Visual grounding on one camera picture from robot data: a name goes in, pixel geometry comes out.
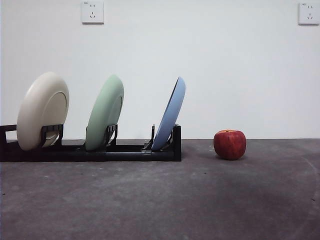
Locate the blue plate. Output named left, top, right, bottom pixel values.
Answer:
left=151, top=76, right=187, bottom=152

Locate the red apple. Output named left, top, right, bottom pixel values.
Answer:
left=213, top=129, right=247, bottom=161

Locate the black plate rack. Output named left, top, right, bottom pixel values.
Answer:
left=0, top=123, right=182, bottom=163

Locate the light green plate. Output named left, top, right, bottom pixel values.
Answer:
left=85, top=74, right=125, bottom=152

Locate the cream plate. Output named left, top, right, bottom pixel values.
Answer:
left=16, top=71, right=70, bottom=152

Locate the white wall socket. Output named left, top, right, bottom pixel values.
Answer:
left=297, top=2, right=320, bottom=26
left=81, top=1, right=105, bottom=25

